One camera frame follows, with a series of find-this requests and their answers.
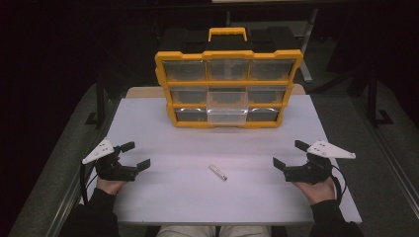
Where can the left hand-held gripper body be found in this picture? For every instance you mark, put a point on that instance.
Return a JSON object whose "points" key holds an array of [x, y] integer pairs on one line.
{"points": [[113, 171]]}

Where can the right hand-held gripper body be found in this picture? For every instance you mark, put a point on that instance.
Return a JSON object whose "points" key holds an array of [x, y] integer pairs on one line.
{"points": [[311, 172]]}

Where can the small white stick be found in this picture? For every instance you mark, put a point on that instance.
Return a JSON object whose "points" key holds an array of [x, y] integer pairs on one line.
{"points": [[218, 172]]}

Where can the clear plastic drawer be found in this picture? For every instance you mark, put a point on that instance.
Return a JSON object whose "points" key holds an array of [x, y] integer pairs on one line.
{"points": [[227, 115]]}

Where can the person's left hand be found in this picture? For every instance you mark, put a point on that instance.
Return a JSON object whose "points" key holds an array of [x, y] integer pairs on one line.
{"points": [[110, 186]]}

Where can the person's right hand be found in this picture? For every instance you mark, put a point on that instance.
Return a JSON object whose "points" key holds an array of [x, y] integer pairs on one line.
{"points": [[318, 192]]}

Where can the black metal stand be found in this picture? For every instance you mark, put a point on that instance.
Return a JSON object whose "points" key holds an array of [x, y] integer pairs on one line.
{"points": [[100, 98], [374, 98]]}

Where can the person's right leg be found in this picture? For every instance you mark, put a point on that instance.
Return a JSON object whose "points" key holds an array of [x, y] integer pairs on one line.
{"points": [[245, 231]]}

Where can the person's leg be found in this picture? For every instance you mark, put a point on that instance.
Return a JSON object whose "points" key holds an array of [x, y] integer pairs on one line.
{"points": [[186, 231], [245, 231]]}

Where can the person's left leg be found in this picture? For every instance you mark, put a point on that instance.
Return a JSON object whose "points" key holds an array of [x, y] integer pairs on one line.
{"points": [[186, 231]]}

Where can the grey metal stand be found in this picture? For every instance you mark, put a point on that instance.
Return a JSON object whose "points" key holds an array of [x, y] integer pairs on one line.
{"points": [[308, 46]]}

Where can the yellow black drawer organizer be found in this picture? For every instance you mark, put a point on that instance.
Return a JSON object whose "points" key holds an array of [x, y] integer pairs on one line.
{"points": [[227, 54]]}

